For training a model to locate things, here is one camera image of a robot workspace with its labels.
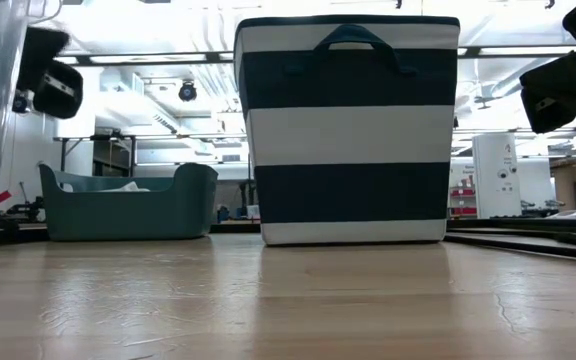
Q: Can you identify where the white cloth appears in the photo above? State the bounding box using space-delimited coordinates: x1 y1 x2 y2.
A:
98 181 152 194

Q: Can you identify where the navy white striped fabric bin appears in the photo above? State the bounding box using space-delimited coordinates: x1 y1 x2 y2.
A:
232 14 462 247

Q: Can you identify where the black ceiling spotlight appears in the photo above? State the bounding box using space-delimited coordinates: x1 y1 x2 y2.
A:
177 81 199 103

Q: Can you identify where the teal plastic basket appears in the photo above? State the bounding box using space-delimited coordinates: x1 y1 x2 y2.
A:
37 162 219 243

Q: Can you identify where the red bin storage shelf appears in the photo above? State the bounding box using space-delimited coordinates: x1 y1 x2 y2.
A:
449 185 478 218

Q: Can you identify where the black framed workbench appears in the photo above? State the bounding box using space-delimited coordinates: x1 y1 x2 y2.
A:
53 130 138 176

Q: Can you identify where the white pillar with cameras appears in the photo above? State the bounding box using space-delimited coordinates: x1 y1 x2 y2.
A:
471 132 523 219

